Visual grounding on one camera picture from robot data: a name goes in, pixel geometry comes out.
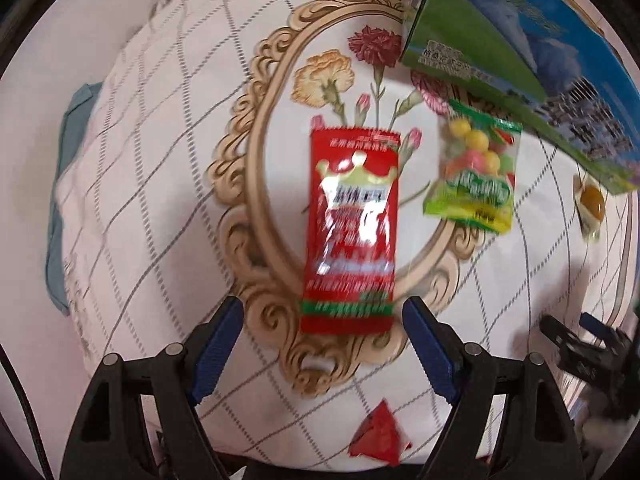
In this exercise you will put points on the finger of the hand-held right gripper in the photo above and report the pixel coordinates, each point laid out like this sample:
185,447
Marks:
602,330
575,352

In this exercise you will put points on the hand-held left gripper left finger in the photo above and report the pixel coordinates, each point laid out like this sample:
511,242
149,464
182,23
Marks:
220,350

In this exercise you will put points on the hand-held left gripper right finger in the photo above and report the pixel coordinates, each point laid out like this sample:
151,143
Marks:
430,350

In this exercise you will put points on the long red snack packet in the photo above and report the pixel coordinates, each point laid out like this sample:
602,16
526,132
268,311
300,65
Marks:
350,220

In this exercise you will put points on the printed cardboard box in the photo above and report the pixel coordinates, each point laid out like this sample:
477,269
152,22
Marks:
500,25

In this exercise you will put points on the small red triangular packet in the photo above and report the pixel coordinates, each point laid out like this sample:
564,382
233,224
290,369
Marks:
380,435

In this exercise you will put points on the green candy packet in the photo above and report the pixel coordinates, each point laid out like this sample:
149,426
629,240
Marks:
470,185

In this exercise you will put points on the blue bedsheet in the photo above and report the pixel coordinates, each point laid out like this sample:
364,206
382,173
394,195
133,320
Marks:
57,240

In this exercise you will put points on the white diamond floral cloth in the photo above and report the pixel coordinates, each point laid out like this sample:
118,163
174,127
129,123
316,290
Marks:
150,160

